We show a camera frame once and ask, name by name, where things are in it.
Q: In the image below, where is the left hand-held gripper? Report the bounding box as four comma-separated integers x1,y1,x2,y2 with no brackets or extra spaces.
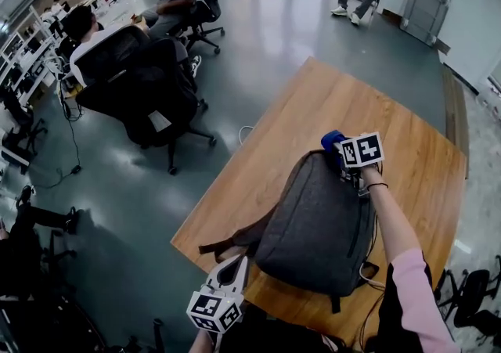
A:
186,253,251,333

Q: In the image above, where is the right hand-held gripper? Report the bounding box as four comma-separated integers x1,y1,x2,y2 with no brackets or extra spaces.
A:
331,131,386,199

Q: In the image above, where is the blue cloth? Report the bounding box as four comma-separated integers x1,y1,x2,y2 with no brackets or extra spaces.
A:
320,129,348,153

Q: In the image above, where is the grey backpack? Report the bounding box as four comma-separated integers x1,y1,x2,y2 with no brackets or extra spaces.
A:
198,149,380,314

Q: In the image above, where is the person's right forearm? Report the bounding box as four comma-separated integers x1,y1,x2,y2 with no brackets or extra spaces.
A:
359,166,423,266

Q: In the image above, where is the person's left forearm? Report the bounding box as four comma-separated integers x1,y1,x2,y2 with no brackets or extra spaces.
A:
187,330,220,353

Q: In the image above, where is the wooden plank stack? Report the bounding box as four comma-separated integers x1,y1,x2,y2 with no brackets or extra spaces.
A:
442,63,470,180

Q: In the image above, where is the grey metal cabinet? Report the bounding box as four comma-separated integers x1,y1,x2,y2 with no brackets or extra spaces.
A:
398,0,454,47

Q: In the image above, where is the black mesh office chair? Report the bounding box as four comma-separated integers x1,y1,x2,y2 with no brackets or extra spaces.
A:
76,38,217,176

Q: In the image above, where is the white workbench row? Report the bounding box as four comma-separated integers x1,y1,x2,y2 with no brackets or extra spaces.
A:
0,5,59,106

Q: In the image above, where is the white cable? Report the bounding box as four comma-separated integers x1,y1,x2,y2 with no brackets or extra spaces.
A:
238,125,255,147

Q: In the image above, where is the black power adapter with cable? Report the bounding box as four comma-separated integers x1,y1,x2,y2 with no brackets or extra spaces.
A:
37,81,83,190

